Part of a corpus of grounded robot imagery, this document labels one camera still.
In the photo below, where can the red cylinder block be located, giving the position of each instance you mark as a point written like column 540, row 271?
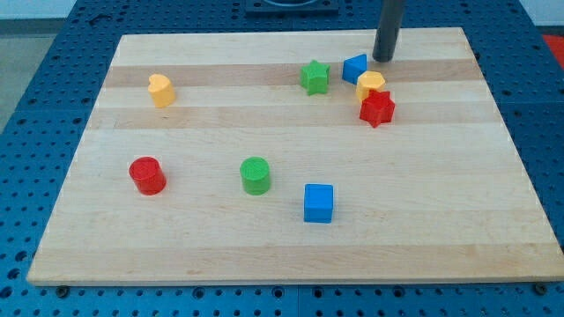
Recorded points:
column 147, row 175

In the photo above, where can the blue triangle block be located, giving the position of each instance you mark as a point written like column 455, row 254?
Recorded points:
column 353, row 67

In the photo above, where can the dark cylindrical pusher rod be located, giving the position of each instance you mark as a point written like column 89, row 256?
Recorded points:
column 389, row 25

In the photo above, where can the blue cube block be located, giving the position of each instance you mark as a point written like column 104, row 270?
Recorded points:
column 318, row 204

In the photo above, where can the red star block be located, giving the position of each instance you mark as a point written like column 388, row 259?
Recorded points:
column 377, row 108

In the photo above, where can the yellow hexagon block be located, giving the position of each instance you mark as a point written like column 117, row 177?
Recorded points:
column 369, row 81

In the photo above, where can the green star block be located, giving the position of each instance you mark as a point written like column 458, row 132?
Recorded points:
column 314, row 77

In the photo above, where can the green cylinder block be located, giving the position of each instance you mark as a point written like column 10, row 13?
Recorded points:
column 255, row 175

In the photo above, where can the wooden board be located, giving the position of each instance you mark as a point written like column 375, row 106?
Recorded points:
column 438, row 195

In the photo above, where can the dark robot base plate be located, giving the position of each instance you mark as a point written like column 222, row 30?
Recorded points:
column 263, row 7

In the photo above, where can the yellow heart block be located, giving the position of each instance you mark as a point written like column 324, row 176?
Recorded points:
column 161, row 90

